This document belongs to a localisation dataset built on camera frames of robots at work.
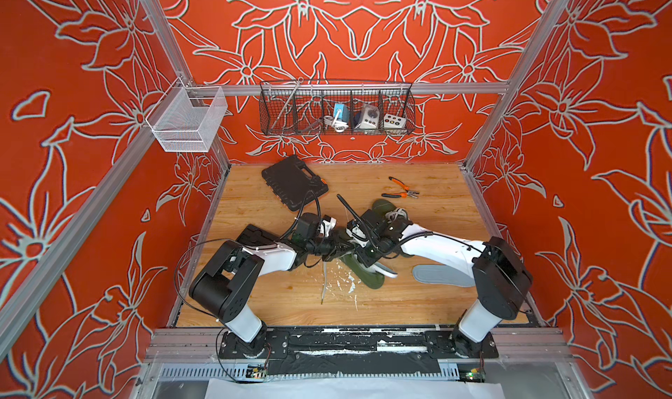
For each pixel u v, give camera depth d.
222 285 0.46
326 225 0.83
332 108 0.85
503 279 0.47
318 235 0.81
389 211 0.95
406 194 1.07
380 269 0.76
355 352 0.73
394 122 0.94
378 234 0.67
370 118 0.91
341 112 0.83
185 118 0.92
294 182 1.07
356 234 0.72
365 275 0.82
